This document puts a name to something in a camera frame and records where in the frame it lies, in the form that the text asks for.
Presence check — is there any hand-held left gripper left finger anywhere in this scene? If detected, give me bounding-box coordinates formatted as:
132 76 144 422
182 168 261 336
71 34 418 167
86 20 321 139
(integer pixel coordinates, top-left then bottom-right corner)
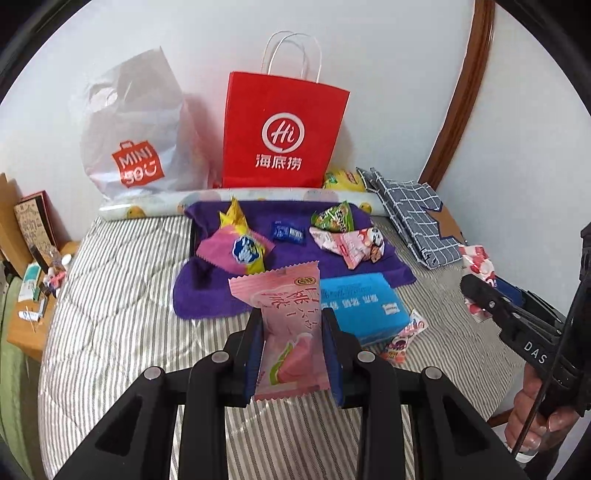
53 307 264 480

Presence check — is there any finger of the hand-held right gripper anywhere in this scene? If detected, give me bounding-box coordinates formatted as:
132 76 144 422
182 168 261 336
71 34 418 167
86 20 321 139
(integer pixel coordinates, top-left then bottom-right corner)
495 277 568 325
460 274 523 336

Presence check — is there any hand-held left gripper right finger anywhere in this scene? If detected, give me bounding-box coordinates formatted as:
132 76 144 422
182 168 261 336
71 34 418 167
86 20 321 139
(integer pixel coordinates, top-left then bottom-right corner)
321 307 532 480

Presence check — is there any red white candy packet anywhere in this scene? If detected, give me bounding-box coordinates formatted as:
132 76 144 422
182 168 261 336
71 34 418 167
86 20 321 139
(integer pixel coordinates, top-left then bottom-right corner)
458 244 499 321

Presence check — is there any large pink peach snack packet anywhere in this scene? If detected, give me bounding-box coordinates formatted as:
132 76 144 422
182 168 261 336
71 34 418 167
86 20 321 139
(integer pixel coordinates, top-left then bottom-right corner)
228 260 340 402

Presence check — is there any pale pink printed snack packet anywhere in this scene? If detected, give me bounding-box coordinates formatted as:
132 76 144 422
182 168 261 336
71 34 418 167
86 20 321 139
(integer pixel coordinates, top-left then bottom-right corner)
308 226 370 269

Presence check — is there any yellow snack packet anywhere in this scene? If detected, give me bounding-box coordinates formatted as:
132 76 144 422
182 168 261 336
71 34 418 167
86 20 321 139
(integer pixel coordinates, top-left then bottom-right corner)
218 196 250 229

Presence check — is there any person's right hand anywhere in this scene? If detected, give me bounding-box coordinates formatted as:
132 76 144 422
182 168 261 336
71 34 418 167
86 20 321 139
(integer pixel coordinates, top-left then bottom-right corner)
504 357 583 452

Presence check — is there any blue box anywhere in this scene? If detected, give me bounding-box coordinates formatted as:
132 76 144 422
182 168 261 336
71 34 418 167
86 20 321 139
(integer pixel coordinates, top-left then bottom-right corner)
320 272 411 347

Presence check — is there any colourful candy packet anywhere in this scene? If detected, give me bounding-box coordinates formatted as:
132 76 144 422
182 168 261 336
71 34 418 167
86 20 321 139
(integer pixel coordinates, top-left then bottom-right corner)
379 308 429 365

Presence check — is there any grey checked cloth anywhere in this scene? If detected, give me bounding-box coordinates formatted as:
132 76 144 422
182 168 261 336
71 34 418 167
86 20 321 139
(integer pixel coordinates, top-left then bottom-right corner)
355 166 468 271

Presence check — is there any purple towel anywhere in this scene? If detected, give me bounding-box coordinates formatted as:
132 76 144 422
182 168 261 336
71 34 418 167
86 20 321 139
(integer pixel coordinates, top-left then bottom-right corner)
173 199 415 321

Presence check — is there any pink packet with blue print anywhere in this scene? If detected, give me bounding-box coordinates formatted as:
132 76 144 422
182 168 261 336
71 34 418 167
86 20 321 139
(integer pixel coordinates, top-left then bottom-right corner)
196 225 275 276

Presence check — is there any white red figure packet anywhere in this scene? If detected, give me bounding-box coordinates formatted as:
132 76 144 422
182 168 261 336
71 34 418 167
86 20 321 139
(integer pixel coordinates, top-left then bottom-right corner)
358 224 386 264

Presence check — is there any small blue candy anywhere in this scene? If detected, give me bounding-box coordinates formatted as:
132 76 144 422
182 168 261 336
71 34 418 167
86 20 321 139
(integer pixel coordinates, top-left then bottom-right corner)
269 220 305 245

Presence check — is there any green triangular snack packet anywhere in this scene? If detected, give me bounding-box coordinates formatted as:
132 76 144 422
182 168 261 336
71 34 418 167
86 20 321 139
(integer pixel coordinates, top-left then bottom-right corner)
310 200 356 233

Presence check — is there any striped bed cover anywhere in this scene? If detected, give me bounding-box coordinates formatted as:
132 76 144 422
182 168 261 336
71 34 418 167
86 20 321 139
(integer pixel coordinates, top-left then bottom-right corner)
37 212 532 480

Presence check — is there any yellow snack bag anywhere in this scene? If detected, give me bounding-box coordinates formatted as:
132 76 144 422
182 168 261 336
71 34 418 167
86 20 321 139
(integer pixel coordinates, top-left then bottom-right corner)
322 168 367 192

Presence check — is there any fruit printed paper roll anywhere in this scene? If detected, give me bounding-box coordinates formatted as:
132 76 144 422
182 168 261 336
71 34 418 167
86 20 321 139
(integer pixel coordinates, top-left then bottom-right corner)
99 187 384 222

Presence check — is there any small toy figure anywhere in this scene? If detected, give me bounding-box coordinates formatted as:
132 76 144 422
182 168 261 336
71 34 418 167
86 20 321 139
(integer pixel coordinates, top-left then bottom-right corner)
44 267 66 297

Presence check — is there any wooden nightstand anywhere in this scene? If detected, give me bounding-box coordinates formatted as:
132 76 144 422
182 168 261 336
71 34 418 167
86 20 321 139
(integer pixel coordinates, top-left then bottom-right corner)
0 173 81 361

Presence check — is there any green tube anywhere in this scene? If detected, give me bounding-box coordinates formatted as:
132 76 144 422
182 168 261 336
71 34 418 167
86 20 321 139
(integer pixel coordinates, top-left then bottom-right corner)
18 263 42 303

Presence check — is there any green cloth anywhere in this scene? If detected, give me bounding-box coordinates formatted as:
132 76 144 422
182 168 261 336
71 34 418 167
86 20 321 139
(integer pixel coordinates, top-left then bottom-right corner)
0 277 42 462

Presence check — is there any brown patterned book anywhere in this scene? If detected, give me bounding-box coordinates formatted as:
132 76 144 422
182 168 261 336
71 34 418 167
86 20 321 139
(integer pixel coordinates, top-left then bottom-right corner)
13 191 61 264

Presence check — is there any red paper bag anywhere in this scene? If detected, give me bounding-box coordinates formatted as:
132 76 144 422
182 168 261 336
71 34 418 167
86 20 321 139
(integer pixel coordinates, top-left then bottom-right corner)
222 31 350 189

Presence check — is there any white plastic bag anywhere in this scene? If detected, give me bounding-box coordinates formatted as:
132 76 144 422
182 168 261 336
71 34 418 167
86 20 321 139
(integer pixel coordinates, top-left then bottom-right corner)
79 46 218 201

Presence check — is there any wooden door frame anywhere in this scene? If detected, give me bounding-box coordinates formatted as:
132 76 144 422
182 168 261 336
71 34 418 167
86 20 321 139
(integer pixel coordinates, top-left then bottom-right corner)
418 0 497 188

